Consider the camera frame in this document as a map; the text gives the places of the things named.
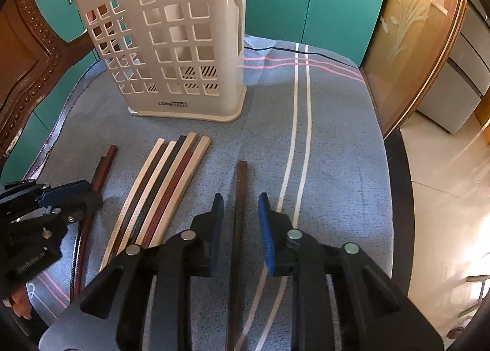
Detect dark brown chopstick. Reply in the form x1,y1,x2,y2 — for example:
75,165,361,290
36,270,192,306
226,160,247,350

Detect teal kitchen cabinets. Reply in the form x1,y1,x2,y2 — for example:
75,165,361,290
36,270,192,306
1,0,384,183

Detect left hand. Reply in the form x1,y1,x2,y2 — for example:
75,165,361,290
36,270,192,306
2,285,32,320

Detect reddish brown chopstick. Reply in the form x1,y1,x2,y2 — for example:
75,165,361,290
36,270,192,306
70,145,118,302

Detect light wood chopstick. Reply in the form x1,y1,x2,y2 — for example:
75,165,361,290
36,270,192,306
99,138,164,270

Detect beige wood chopstick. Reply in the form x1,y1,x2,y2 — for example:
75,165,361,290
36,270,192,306
116,140,176,254

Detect metal rack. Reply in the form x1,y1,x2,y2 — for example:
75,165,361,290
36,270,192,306
446,275,489,340

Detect pale and red chopstick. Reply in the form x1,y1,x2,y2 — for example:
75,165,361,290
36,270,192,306
134,132,197,248

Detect tan wood chopstick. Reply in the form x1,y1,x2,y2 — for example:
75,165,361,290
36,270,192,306
145,135,211,247

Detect carved wooden chair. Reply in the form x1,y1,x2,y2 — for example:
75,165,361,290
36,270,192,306
1,0,93,164

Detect white plastic utensil basket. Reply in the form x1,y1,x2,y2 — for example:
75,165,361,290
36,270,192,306
74,0,247,123

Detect wooden framed glass door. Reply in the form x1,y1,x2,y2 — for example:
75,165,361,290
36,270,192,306
361,0,467,136

